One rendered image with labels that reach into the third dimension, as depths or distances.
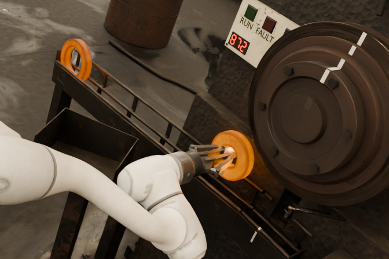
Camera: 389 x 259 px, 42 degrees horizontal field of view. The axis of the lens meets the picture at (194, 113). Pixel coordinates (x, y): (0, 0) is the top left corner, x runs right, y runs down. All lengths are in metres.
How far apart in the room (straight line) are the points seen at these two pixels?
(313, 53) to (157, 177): 0.49
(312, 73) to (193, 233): 0.47
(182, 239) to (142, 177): 0.18
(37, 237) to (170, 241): 1.12
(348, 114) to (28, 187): 0.71
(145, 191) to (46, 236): 1.06
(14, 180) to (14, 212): 1.53
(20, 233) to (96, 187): 1.25
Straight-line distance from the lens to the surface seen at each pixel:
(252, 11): 1.59
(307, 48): 1.29
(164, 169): 1.28
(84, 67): 2.09
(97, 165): 1.68
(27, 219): 2.31
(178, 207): 1.23
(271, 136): 1.30
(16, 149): 0.82
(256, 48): 1.58
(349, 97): 1.18
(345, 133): 1.18
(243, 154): 1.49
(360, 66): 1.23
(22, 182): 0.82
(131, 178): 1.24
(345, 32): 1.27
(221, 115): 1.65
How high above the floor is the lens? 1.59
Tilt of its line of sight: 27 degrees down
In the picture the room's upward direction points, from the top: 22 degrees clockwise
